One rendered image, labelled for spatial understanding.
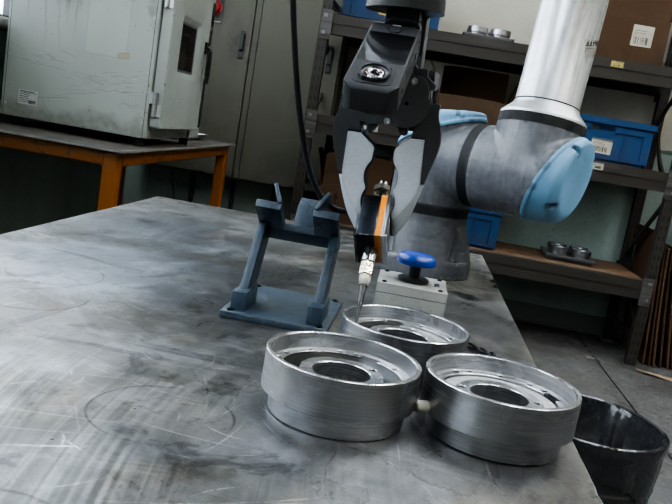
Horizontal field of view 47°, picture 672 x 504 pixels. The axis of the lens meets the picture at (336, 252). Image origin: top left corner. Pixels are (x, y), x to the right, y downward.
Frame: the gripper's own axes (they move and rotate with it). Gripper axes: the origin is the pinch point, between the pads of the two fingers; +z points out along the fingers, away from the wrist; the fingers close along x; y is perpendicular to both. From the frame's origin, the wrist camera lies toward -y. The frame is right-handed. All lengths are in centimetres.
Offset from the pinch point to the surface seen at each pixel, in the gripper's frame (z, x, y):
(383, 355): 7.2, -4.0, -16.5
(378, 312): 7.4, -1.8, -4.5
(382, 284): 6.8, -0.9, 3.7
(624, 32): -57, -64, 343
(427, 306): 8.4, -5.5, 4.1
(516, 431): 8.1, -13.4, -23.4
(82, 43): -19, 134, 181
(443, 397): 7.4, -8.7, -22.0
